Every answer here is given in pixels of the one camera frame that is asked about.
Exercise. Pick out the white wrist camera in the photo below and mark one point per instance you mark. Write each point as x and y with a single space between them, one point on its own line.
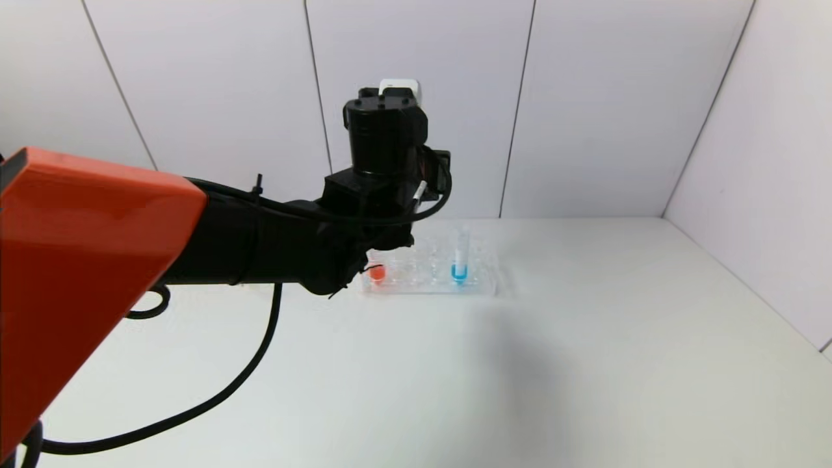
400 84

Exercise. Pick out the clear plastic test tube rack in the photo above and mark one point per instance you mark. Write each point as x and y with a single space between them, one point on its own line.
484 276

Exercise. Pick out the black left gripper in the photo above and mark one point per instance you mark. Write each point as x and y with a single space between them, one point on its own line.
422 159

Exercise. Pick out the test tube with blue pigment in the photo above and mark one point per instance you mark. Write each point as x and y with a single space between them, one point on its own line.
461 273

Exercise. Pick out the test tube with red pigment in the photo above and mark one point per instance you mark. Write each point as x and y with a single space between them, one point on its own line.
377 274

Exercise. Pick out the orange and black left arm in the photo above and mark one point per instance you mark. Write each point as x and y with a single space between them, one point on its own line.
78 247

